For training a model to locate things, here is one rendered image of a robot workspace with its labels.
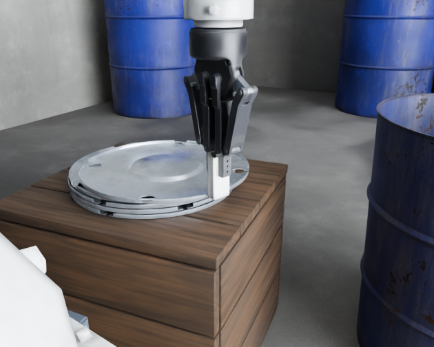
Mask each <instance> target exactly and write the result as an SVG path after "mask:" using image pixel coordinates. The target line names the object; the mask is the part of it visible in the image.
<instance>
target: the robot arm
mask: <svg viewBox="0 0 434 347"><path fill-rule="evenodd" d="M183 18H184V19H186V20H194V27H197V28H190V30H189V54H190V56H191V57H192V58H194V59H196V64H195V67H194V71H195V72H194V73H193V74H192V75H191V76H185V77H184V84H185V87H186V89H187V92H188V95H189V103H190V107H191V112H192V120H193V124H194V133H195V137H196V142H197V144H198V145H202V146H203V147H204V150H205V151H206V153H207V171H208V197H209V198H211V199H212V200H217V199H219V198H222V197H225V196H228V195H229V176H230V175H231V155H232V154H236V153H238V152H241V151H242V149H243V145H244V141H245V135H246V131H247V125H248V122H249V115H250V111H251V105H252V103H253V101H254V99H255V97H256V95H257V93H258V88H257V87H256V86H255V85H253V86H249V84H248V83H247V82H246V80H245V79H244V75H245V74H244V70H243V68H242V60H243V58H244V57H246V55H247V30H246V28H242V26H243V19H253V18H254V0H183ZM45 273H46V263H45V258H44V257H43V256H42V254H41V252H40V251H39V250H38V248H37V247H36V246H33V247H30V248H26V249H22V250H18V248H17V247H16V246H15V245H13V244H12V243H11V242H10V241H9V240H8V239H7V238H6V237H5V236H4V235H2V234H1V233H0V347H116V346H114V345H113V344H111V343H109V342H108V341H107V340H105V339H103V338H102V337H100V336H99V335H97V334H96V333H94V332H92V331H91V330H90V329H88V328H87V326H86V325H85V326H83V325H82V324H80V323H78V322H77V321H75V320H74V319H72V318H71V317H69V315H68V310H67V307H66V305H65V300H64V297H63V293H62V290H61V289H60V288H59V287H58V286H57V285H56V284H55V283H54V282H53V281H52V280H51V279H50V278H49V277H48V276H47V275H46V274H45Z"/></svg>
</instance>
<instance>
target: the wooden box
mask: <svg viewBox="0 0 434 347"><path fill-rule="evenodd" d="M247 161H248V163H249V173H248V175H247V177H246V178H245V180H244V181H243V182H242V183H240V184H239V185H238V186H237V187H234V188H233V189H232V191H231V193H230V194H229V195H228V196H227V197H226V198H225V199H223V200H221V201H220V202H219V203H217V204H215V205H213V206H211V207H208V208H206V209H203V210H200V211H197V212H193V213H189V214H185V215H180V216H175V217H170V218H157V219H126V218H114V217H109V216H108V215H110V214H111V213H115V212H110V211H106V213H107V214H106V215H101V214H97V213H94V212H91V211H88V210H87V209H84V208H83V207H81V206H79V205H78V204H77V203H76V202H75V201H74V200H73V198H72V196H71V194H70V188H69V185H68V176H69V170H70V168H71V166H70V167H68V168H67V169H64V170H61V171H59V172H57V173H55V174H53V175H51V176H49V177H47V178H44V179H42V180H40V181H38V182H36V183H34V184H33V185H31V186H28V187H26V188H24V189H22V190H20V191H18V192H16V193H13V194H11V195H9V196H7V197H5V198H3V199H1V200H0V233H1V234H2V235H4V236H5V237H6V238H7V239H8V240H9V241H10V242H11V243H12V244H13V245H15V246H16V247H17V248H18V250H22V249H26V248H30V247H33V246H36V247H37V248H38V250H39V251H40V252H41V254H42V256H43V257H44V258H45V263H46V273H45V274H46V275H47V276H48V277H49V278H50V279H51V280H52V281H53V282H54V283H55V284H56V285H57V286H58V287H59V288H60V289H61V290H62V293H63V297H64V300H65V305H66V307H67V310H69V311H73V312H75V313H78V314H81V315H84V316H86V317H87V319H88V325H89V329H90V330H91V331H92V332H94V333H96V334H97V335H99V336H100V337H102V338H103V339H105V340H107V341H108V342H109V343H111V344H113V345H114V346H116V347H261V345H262V342H263V340H264V338H265V335H266V334H267V331H268V329H269V326H270V324H271V321H272V319H273V317H274V315H275V313H276V310H277V306H278V296H279V285H280V263H281V253H282V231H283V222H282V221H283V220H284V208H285V187H286V176H287V175H286V173H287V167H288V165H286V164H281V163H275V162H265V161H260V160H250V159H247Z"/></svg>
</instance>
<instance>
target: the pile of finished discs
mask: <svg viewBox="0 0 434 347"><path fill-rule="evenodd" d="M174 142H175V143H179V144H178V145H175V146H174V147H184V145H182V144H183V143H185V142H176V141H174ZM112 148H114V146H113V147H108V148H106V149H102V150H99V151H96V152H93V153H91V154H88V155H86V156H84V157H82V158H81V159H79V160H78V161H76V162H75V163H74V164H73V165H72V166H71V168H70V170H69V176H68V185H69V188H70V194H71V196H72V198H73V200H74V201H75V202H76V203H77V204H78V205H79V206H81V207H83V208H84V209H87V210H88V211H91V212H94V213H97V214H101V215H106V214H107V213H106V211H110V212H115V213H111V214H110V215H108V216H109V217H114V218H126V219H157V218H170V217H175V216H180V215H185V214H189V213H193V212H197V211H200V210H203V209H206V208H208V207H211V206H213V205H215V204H217V203H219V202H220V201H221V200H223V199H225V198H226V197H227V196H225V197H222V198H219V199H217V200H212V199H211V198H205V199H201V200H195V201H190V202H180V203H172V204H147V202H148V201H152V200H154V197H151V196H145V197H142V198H140V200H142V201H143V203H142V204H138V203H130V202H121V201H117V200H111V199H108V198H104V197H101V196H98V195H96V194H94V193H92V192H91V191H88V190H87V189H86V188H85V187H84V186H83V185H82V184H81V182H80V180H79V169H80V167H81V165H82V164H83V166H85V165H86V166H90V167H100V166H101V165H100V164H94V165H87V163H88V159H89V158H91V157H93V156H95V155H97V154H99V153H101V152H103V151H106V150H108V149H112Z"/></svg>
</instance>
